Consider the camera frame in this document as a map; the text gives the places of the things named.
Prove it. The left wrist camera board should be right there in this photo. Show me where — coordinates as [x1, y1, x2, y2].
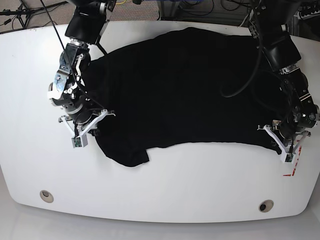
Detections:
[284, 153, 296, 164]

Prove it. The black T-shirt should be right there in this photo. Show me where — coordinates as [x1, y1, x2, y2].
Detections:
[83, 27, 288, 167]

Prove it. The right table cable grommet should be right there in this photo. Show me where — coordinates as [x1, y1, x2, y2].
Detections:
[258, 199, 274, 213]

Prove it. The left table cable grommet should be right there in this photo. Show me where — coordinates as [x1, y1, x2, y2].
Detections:
[39, 190, 54, 204]

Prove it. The table cable grommet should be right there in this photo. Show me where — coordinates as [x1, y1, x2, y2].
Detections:
[258, 199, 274, 213]
[39, 190, 54, 204]

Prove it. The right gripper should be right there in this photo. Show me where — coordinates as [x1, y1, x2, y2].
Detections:
[58, 108, 116, 148]

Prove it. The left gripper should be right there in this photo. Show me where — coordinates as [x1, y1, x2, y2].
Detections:
[257, 120, 311, 163]

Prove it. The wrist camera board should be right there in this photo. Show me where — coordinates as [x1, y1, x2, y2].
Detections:
[71, 137, 82, 148]
[284, 153, 296, 164]

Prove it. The white power strip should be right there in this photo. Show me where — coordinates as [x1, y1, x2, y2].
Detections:
[298, 5, 320, 20]

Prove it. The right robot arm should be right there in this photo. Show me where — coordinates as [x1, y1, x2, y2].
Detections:
[47, 0, 117, 148]

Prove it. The red tape rectangle marking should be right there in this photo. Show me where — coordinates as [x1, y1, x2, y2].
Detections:
[283, 146, 302, 177]

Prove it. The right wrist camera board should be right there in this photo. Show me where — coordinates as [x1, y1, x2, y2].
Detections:
[71, 137, 82, 148]

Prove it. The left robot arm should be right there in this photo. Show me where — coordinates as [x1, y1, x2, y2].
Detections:
[249, 0, 320, 163]

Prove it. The black tripod stand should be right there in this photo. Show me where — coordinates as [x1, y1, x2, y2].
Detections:
[0, 0, 68, 30]

